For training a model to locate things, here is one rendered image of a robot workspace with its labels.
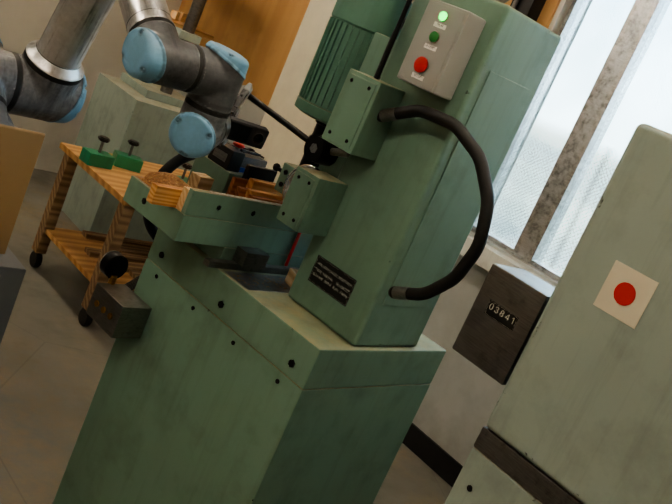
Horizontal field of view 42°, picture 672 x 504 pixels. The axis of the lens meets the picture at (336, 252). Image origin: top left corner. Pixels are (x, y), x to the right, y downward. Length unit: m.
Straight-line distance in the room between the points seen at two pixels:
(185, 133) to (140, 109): 2.48
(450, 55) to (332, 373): 0.65
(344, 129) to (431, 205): 0.23
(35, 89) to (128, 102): 1.96
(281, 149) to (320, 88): 1.85
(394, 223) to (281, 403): 0.42
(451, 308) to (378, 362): 1.60
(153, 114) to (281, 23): 0.79
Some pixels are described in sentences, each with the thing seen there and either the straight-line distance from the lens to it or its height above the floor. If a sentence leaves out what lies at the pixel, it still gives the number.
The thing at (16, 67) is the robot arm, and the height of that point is 0.97.
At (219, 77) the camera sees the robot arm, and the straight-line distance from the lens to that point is 1.69.
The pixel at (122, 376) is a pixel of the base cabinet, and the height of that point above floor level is 0.43.
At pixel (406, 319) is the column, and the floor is 0.87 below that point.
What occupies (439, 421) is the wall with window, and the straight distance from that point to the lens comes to 3.45.
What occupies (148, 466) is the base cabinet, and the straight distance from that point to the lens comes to 2.08.
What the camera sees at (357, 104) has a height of 1.24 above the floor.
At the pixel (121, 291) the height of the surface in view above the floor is 0.62.
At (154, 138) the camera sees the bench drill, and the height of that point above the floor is 0.55.
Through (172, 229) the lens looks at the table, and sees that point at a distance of 1.84.
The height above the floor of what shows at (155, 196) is 0.92.
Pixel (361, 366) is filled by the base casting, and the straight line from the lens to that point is 1.82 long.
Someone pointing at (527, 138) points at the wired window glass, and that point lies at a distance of 3.44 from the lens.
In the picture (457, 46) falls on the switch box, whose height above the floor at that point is 1.42.
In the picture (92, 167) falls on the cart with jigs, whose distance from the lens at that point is 3.46.
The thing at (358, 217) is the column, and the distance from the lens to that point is 1.80.
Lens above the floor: 1.36
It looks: 13 degrees down
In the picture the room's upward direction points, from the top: 24 degrees clockwise
